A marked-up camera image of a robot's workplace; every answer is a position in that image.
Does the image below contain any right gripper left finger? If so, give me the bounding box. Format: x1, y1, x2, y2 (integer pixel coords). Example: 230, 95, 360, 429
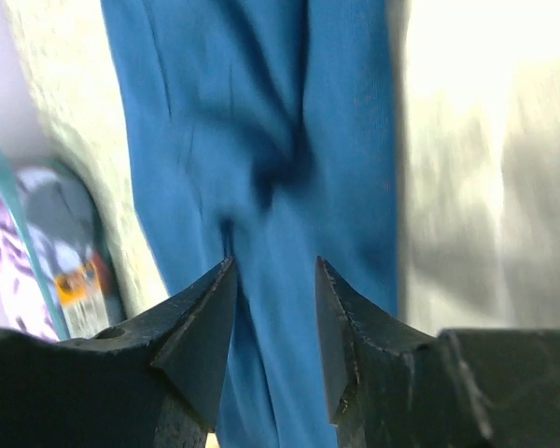
0, 259, 237, 447

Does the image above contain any blue t shirt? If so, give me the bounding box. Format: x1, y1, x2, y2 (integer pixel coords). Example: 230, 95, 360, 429
102, 1, 398, 447

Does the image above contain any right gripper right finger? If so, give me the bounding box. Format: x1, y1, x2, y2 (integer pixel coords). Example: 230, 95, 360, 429
315, 259, 560, 447

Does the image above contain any teal laundry basket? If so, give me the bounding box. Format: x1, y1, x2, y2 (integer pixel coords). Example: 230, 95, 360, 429
0, 150, 126, 342

